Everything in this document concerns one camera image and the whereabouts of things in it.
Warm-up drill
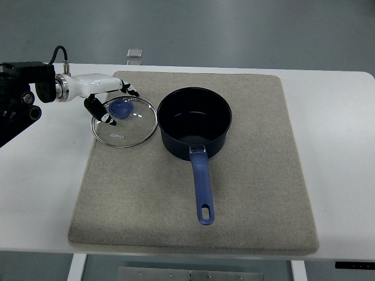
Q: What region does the glass pot lid blue knob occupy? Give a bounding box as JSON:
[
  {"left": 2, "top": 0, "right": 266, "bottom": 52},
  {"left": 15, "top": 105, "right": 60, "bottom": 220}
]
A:
[{"left": 90, "top": 95, "right": 158, "bottom": 148}]

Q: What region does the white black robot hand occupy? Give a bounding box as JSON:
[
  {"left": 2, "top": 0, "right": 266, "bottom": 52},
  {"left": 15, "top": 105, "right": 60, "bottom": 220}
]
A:
[{"left": 55, "top": 73, "right": 139, "bottom": 126}]

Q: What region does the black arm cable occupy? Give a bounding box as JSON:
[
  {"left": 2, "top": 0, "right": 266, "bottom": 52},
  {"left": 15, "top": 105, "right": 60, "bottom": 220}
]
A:
[{"left": 46, "top": 45, "right": 71, "bottom": 77}]

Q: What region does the dark blue saucepan blue handle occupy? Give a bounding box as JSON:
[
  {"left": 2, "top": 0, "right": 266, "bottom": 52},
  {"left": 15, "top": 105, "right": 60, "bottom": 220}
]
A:
[{"left": 157, "top": 87, "right": 232, "bottom": 225}]

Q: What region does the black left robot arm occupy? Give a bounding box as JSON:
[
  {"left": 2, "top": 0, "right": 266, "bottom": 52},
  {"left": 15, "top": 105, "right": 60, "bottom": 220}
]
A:
[{"left": 1, "top": 61, "right": 56, "bottom": 146}]

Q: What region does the black table control panel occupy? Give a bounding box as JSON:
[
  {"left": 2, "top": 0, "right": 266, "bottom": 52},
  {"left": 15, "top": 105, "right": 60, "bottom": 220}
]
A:
[{"left": 335, "top": 261, "right": 375, "bottom": 270}]

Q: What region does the small metal floor plate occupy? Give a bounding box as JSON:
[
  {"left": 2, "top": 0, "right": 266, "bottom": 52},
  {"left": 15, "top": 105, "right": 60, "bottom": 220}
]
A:
[{"left": 127, "top": 48, "right": 143, "bottom": 58}]

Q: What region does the white table leg frame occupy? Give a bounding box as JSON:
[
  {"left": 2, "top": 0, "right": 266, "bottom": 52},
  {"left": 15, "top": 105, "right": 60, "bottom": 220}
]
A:
[{"left": 67, "top": 253, "right": 308, "bottom": 281}]

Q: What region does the beige felt mat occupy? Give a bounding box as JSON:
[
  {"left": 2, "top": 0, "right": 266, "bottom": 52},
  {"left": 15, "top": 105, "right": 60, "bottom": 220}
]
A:
[{"left": 67, "top": 70, "right": 320, "bottom": 254}]

